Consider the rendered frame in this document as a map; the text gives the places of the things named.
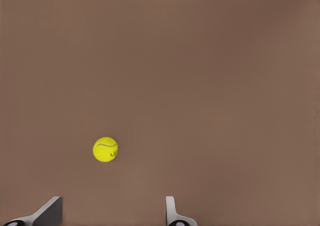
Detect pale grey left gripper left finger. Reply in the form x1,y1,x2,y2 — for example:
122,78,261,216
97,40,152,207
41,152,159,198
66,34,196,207
1,195,63,226

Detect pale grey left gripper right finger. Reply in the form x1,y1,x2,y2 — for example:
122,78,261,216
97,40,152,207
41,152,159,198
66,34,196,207
165,195,198,226

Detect yellow tennis ball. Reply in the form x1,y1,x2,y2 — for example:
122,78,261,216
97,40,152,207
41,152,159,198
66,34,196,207
92,136,119,163

